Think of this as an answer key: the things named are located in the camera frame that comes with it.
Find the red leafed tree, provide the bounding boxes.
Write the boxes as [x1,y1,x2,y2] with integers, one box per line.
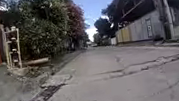
[64,0,91,51]

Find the grey and yellow fence wall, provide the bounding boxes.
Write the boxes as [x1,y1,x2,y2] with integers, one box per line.
[106,9,165,47]

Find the pale utility pole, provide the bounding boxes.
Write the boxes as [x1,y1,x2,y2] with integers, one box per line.
[157,0,177,41]

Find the large green bushy trees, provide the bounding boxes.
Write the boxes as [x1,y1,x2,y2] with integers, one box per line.
[0,0,82,64]

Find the white shelf rack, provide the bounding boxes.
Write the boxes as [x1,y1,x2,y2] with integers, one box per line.
[1,25,25,71]

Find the distant dark trees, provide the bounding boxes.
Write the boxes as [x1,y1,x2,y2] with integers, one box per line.
[89,15,118,48]

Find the dark wooden house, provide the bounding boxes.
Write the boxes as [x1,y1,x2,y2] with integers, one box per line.
[108,0,179,49]

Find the grey cracked concrete road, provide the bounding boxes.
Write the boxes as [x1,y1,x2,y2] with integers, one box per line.
[0,34,179,101]

